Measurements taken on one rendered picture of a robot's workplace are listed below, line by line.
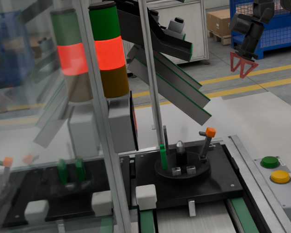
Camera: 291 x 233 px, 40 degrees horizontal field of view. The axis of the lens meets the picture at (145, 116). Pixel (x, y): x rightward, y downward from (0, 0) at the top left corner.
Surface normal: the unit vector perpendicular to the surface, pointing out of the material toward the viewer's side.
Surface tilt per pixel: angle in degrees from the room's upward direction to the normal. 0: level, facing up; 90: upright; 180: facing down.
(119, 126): 90
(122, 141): 90
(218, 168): 0
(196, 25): 90
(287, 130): 0
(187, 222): 0
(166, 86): 90
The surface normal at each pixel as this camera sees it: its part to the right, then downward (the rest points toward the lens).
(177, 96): -0.12, 0.40
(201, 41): 0.16, 0.36
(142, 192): -0.14, -0.91
